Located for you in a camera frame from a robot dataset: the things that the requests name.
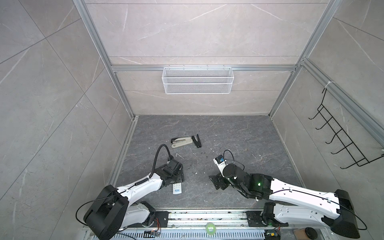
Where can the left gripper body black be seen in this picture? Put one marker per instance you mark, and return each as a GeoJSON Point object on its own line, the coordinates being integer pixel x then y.
{"type": "Point", "coordinates": [179, 178]}

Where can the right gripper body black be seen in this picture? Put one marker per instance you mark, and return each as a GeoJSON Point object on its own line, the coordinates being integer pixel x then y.
{"type": "Point", "coordinates": [223, 182]}

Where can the white remote control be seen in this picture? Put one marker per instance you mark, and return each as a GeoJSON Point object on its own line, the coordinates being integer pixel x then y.
{"type": "Point", "coordinates": [177, 188]}

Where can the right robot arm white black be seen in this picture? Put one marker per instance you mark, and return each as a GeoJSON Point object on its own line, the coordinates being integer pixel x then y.
{"type": "Point", "coordinates": [288, 204]}

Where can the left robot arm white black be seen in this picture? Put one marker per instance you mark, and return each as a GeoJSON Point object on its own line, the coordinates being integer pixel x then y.
{"type": "Point", "coordinates": [117, 208]}

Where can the grey black stapler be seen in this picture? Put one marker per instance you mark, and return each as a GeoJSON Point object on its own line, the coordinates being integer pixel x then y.
{"type": "Point", "coordinates": [179, 142]}

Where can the green round sticker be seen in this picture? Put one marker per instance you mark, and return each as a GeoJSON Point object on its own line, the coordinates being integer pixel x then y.
{"type": "Point", "coordinates": [210, 229]}

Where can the black round cap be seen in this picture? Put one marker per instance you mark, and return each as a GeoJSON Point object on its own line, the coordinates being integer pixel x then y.
{"type": "Point", "coordinates": [311, 233]}

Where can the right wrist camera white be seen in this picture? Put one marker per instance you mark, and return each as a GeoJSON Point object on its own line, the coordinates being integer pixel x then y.
{"type": "Point", "coordinates": [220, 162]}

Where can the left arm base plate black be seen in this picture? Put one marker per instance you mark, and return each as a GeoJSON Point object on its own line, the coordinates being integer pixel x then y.
{"type": "Point", "coordinates": [157, 218]}

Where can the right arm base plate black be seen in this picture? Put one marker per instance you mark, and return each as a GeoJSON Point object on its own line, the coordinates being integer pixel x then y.
{"type": "Point", "coordinates": [257, 219]}

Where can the white wire mesh basket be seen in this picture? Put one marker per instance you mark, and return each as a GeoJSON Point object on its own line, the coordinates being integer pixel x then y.
{"type": "Point", "coordinates": [197, 80]}

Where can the black wire hook rack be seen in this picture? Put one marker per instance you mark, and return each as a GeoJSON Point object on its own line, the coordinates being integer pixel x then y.
{"type": "Point", "coordinates": [340, 134]}

